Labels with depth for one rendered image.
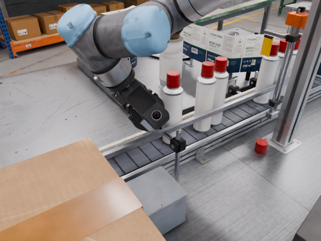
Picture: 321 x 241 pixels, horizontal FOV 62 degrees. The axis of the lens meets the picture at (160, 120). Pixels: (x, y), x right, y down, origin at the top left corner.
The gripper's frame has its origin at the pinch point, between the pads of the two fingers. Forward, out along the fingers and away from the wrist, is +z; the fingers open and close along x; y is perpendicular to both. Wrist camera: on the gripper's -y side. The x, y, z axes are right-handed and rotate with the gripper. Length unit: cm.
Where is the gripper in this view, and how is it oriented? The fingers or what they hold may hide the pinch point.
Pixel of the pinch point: (161, 130)
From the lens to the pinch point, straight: 70.1
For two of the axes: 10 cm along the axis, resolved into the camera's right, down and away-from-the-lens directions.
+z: 4.1, 5.6, 7.2
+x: -7.2, 6.9, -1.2
